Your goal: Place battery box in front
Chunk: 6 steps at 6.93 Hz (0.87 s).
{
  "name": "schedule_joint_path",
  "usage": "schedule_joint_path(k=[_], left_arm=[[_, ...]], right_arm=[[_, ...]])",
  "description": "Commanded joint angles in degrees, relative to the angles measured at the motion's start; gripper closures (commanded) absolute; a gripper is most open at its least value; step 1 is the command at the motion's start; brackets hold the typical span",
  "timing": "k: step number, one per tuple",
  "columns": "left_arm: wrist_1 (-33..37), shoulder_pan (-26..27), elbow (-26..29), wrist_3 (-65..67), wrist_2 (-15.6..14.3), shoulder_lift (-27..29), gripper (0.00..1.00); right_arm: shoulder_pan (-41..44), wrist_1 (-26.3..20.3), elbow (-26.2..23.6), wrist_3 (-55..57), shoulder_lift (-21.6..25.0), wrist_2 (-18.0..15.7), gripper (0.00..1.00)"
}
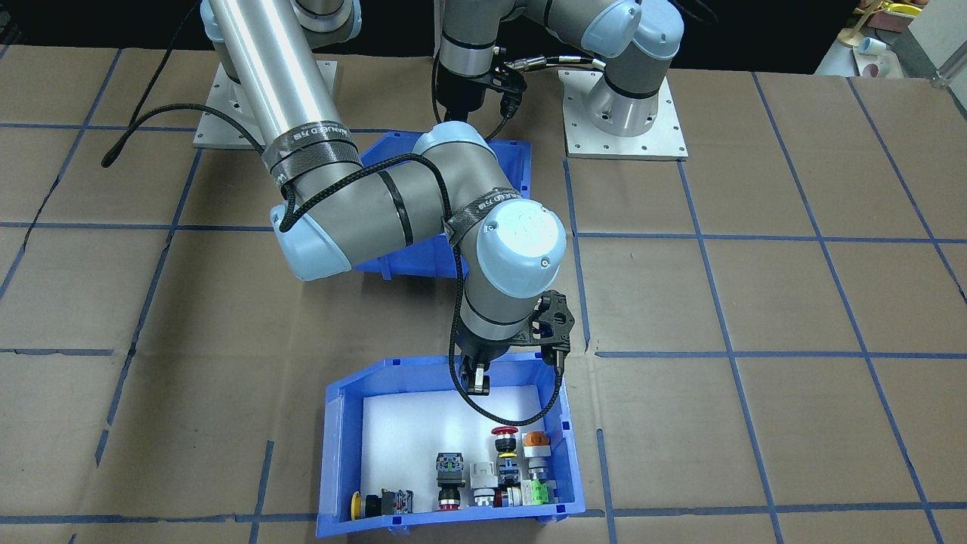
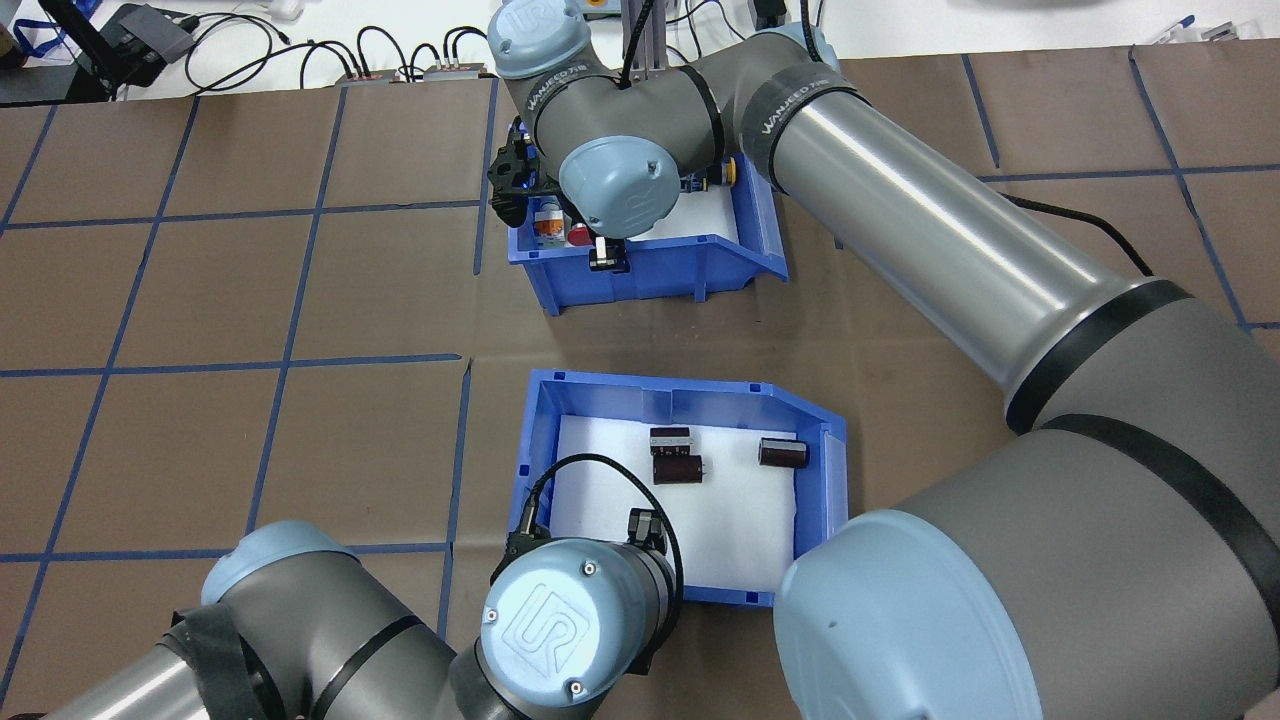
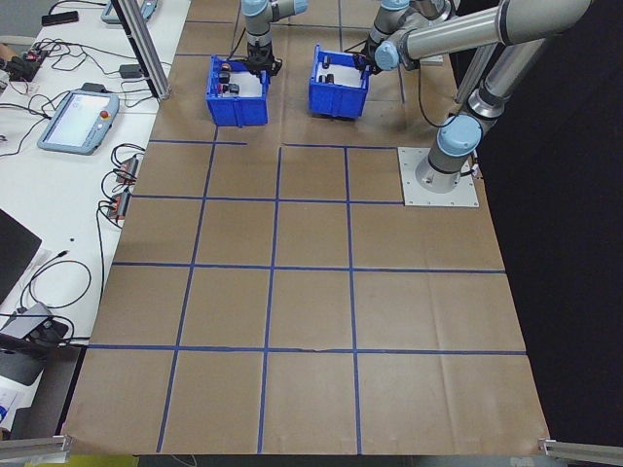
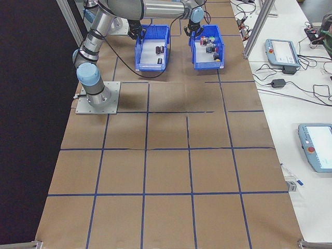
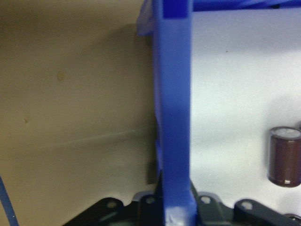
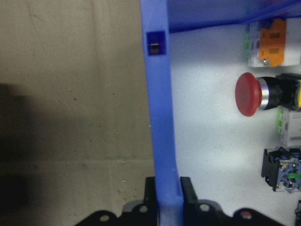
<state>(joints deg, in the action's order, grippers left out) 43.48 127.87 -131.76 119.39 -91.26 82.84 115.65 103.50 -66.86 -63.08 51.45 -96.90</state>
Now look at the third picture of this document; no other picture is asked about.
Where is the grey teach pendant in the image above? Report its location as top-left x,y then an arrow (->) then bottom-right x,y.
37,89 -> 121,157
100,0 -> 162,24

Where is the grey docking hub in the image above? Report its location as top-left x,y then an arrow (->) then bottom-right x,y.
0,301 -> 54,340

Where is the aluminium frame rail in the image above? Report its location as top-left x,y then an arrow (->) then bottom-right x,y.
537,437 -> 623,462
0,433 -> 75,457

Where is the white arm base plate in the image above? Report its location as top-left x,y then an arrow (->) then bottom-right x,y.
397,147 -> 481,209

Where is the black laptop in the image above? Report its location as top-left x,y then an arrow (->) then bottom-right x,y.
0,207 -> 44,306

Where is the silver usb hub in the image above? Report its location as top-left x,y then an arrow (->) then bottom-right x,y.
100,191 -> 130,226
114,154 -> 143,185

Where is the blue plastic battery bin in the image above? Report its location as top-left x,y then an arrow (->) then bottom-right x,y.
308,43 -> 372,121

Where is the circuit board with wires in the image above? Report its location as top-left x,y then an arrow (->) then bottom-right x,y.
7,41 -> 50,83

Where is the black frame cover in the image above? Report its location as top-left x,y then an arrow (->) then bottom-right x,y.
437,0 -> 623,458

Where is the blue plastic switch bin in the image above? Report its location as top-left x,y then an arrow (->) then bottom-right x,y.
204,54 -> 272,128

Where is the black camera cable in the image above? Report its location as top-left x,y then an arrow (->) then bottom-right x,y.
416,55 -> 447,130

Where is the dark grey computer case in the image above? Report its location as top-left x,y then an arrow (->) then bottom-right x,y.
0,345 -> 44,386

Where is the aluminium profile post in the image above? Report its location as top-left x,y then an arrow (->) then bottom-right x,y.
110,0 -> 172,102

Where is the white cardboard box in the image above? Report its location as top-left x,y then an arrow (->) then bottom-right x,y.
0,374 -> 31,432

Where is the black phone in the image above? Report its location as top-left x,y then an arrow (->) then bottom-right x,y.
41,10 -> 80,27

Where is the black adapter brick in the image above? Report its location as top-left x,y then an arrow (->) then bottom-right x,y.
28,318 -> 70,344

